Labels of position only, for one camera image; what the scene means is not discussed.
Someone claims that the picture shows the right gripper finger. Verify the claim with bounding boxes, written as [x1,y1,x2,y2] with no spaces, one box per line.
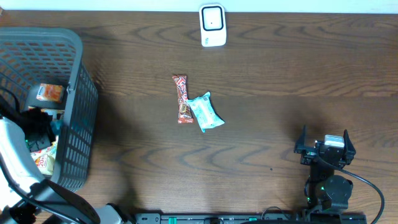
[295,125,307,150]
[343,129,356,156]

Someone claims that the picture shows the yellow chips bag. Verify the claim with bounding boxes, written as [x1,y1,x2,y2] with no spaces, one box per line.
[27,106,65,177]

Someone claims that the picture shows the red Top chocolate bar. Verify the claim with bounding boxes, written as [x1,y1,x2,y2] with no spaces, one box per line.
[172,75,194,124]

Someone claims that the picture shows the small orange snack box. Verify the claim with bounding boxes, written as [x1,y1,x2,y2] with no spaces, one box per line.
[36,83,65,103]

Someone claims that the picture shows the white barcode scanner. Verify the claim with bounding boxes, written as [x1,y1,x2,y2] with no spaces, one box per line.
[199,4,227,47]

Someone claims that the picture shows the teal mouthwash bottle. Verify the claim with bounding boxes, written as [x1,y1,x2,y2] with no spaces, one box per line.
[50,120,63,136]

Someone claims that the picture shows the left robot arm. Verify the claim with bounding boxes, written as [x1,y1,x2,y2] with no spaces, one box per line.
[1,108,134,223]

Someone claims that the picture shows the light teal wipes pack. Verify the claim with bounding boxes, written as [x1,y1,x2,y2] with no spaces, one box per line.
[187,91,224,133]

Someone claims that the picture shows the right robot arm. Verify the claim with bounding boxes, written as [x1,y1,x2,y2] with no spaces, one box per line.
[294,127,356,213]

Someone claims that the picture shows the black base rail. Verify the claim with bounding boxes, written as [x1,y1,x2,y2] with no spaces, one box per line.
[134,213,367,224]

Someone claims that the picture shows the grey plastic basket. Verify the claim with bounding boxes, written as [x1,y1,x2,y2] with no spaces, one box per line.
[1,27,98,192]

